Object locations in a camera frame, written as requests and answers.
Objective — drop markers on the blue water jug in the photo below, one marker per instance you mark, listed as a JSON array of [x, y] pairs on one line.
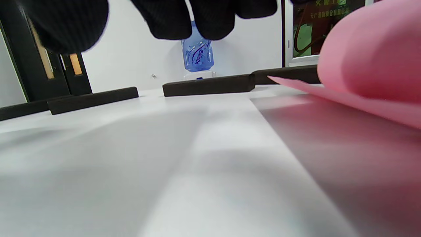
[[197, 56]]

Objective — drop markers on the black door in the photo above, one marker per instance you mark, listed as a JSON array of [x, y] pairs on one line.
[[29, 65]]

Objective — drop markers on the pink paper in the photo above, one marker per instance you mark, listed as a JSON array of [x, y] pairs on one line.
[[371, 59]]

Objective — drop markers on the dark wooden paperweight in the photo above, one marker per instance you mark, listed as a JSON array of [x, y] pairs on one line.
[[207, 85], [92, 99], [286, 75], [23, 110]]

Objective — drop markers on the person's right hand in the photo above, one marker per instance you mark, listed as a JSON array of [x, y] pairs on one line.
[[69, 26]]

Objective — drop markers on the white water dispenser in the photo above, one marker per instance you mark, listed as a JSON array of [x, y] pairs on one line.
[[200, 75]]

